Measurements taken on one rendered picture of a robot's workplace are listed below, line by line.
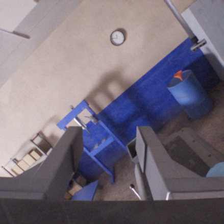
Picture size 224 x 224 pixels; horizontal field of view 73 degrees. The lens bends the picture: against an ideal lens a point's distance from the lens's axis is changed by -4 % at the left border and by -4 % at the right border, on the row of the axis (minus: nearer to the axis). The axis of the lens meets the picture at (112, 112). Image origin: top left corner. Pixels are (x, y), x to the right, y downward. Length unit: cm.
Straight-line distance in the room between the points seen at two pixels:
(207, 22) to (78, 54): 268
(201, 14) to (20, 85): 418
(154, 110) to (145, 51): 140
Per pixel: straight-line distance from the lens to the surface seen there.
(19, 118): 460
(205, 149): 94
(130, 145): 339
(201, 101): 356
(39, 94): 419
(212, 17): 387
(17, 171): 490
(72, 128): 16
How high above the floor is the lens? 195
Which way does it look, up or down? 12 degrees down
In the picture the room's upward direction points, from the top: 42 degrees counter-clockwise
